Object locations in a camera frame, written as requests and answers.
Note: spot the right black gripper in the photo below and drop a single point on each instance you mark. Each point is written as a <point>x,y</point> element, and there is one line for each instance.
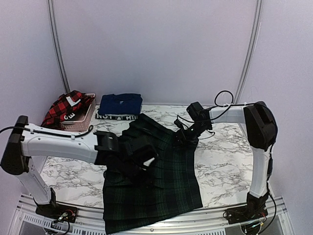
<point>190,141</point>

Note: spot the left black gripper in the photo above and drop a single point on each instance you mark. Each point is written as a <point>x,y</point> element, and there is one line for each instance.
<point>143,182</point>

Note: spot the green plaid skirt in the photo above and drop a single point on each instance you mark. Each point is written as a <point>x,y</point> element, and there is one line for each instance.
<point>175,189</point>

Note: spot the red black plaid shirt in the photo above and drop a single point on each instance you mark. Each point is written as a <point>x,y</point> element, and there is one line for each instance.
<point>65,108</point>

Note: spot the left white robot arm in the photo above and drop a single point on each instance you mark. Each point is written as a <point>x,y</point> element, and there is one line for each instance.
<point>27,140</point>

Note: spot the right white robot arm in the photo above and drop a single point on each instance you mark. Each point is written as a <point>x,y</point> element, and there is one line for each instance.
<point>261,130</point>

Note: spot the folded blue t-shirt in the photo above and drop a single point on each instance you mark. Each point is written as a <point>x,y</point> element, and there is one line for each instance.
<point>120,104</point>

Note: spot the pink plastic basket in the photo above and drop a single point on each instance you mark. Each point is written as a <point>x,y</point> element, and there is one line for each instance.
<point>80,122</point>

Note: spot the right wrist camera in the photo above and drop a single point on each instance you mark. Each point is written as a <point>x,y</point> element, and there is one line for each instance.
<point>194,110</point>

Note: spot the aluminium front table rail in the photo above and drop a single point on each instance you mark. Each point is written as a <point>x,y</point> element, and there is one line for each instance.
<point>204,221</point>

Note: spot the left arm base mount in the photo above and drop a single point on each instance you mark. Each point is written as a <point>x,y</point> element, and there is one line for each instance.
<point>59,212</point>

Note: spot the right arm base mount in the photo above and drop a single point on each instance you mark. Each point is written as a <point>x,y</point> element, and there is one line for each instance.
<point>244,214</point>

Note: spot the right aluminium frame post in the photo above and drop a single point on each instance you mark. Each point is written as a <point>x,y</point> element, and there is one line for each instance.
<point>250,50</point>

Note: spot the aluminium frame post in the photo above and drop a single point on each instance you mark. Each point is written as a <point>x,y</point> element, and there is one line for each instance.
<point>56,45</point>
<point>250,50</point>

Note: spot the left aluminium frame post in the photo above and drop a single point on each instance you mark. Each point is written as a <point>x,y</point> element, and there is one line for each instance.
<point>56,45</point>

